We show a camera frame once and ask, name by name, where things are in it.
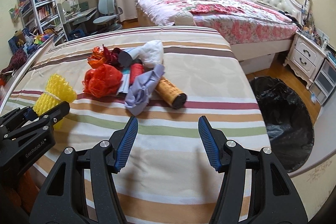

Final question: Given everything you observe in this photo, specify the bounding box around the yellow foam fruit net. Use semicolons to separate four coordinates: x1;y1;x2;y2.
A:
33;74;77;116

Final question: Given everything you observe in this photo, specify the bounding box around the red plastic bag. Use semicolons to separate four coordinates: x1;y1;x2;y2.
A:
82;64;122;98

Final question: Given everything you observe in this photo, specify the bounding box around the teal white tube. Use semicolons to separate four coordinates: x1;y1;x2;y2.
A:
116;68;130;96

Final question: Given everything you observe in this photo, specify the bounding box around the orange foil wrapper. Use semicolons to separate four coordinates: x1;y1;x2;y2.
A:
87;46;108;69

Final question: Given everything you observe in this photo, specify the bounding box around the lavender paper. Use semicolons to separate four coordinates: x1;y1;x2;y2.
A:
125;64;165;116

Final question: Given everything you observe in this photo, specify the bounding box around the gold cylindrical can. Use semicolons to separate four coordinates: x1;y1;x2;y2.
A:
155;77;187;109

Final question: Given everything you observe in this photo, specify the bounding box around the red cylindrical can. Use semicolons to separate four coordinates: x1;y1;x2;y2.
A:
129;63;144;85

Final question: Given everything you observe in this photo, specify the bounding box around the white tissue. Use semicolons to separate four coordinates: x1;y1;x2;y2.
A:
138;40;164;68

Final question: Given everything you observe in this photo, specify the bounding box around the dark red ribbon tassel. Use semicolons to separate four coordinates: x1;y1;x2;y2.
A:
102;46;121;68

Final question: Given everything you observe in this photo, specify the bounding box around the black lined trash bin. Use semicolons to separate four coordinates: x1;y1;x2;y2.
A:
249;76;314;173

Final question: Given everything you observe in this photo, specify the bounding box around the striped bed sheet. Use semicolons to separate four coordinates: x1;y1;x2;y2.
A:
3;27;269;223

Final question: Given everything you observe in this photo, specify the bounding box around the study desk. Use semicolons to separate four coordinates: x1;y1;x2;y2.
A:
56;3;97;41

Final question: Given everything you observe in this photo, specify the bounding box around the grey desk chair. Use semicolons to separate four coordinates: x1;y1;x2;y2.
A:
93;0;123;34

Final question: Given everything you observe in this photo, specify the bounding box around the plastic drawer unit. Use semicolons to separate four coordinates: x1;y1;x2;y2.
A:
309;57;335;106

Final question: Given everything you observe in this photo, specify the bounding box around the white underbed box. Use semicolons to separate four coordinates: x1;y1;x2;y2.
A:
239;53;276;75

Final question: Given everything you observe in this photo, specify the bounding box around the white nightstand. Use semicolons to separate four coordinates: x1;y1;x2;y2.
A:
283;31;327;90

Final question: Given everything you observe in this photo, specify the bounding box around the white round bedpost knob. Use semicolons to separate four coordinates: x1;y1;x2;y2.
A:
174;11;196;26

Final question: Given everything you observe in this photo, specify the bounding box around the floral quilt bed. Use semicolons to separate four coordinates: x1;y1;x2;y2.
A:
136;0;298;61

